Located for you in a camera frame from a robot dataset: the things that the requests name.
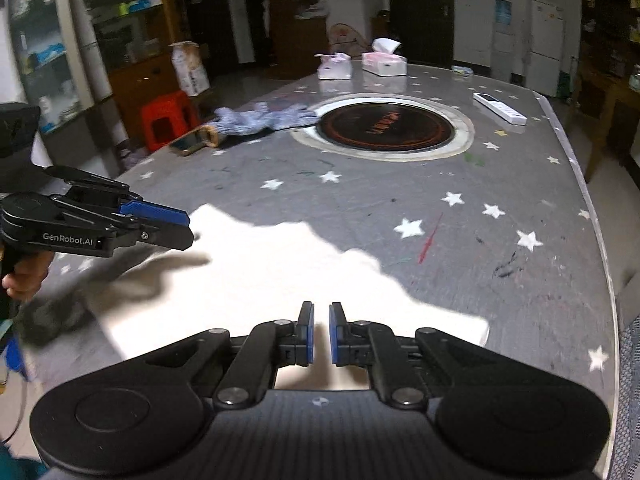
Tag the pink tissue box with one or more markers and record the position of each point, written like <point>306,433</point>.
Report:
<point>384,62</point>

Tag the blue patterned fabric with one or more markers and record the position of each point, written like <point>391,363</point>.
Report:
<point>631,400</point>

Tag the white remote control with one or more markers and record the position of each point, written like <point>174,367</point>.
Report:
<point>500,107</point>

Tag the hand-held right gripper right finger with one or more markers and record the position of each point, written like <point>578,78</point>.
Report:
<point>334,335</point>

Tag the glass shelf with boxes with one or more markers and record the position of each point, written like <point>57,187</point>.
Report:
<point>35,35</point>

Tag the white water dispenser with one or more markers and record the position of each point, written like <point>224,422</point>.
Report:
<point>502,40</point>

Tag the small light blue packet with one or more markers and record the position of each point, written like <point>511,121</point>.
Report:
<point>461,70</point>

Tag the round floor fan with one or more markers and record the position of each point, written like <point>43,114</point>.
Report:
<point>345,35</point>

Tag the white pink tissue pack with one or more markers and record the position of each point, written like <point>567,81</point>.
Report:
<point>334,67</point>

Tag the dark wooden shelf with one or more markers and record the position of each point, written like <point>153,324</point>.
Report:
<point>612,20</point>

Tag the red plastic stool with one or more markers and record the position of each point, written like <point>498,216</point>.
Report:
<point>167,115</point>

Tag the dark door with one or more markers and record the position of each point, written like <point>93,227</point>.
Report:
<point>420,10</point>

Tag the white refrigerator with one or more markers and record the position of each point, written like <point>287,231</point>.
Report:
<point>545,45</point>

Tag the person's left hand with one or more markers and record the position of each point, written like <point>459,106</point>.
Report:
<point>27,277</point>

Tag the wooden display cabinet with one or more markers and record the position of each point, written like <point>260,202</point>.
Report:
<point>135,35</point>

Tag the wooden bookcase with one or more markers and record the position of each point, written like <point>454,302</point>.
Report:
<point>297,15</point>

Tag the round black induction cooktop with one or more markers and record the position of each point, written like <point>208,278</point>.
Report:
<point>387,127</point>

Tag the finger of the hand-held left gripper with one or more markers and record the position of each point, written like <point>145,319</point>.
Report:
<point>155,212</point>
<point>165,236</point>

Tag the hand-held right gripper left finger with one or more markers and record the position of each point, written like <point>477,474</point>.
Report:
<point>309,335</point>

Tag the grey star-print tablecloth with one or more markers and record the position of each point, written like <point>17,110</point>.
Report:
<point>400,185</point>

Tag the white printed sack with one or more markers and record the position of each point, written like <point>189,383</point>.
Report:
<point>190,70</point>

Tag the blue white patterned cloth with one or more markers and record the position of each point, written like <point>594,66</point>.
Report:
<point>260,119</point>

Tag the white garment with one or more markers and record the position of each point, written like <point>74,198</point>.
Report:
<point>280,270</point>

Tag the phone with wooden stand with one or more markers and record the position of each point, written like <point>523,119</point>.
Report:
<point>192,141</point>

